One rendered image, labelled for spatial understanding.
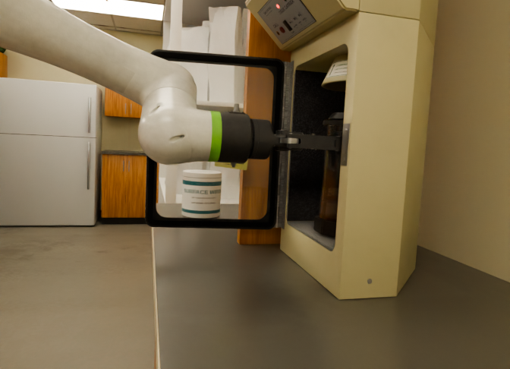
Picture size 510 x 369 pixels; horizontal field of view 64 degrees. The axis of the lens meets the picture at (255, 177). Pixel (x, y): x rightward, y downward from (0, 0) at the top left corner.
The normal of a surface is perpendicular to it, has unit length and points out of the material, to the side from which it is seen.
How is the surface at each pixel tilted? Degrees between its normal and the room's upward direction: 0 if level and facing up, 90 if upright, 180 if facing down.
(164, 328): 0
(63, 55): 126
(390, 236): 90
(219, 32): 84
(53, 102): 90
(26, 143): 90
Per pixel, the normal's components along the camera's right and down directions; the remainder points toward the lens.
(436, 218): -0.97, -0.03
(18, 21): 0.50, 0.40
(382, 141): 0.26, 0.10
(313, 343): 0.05, -0.99
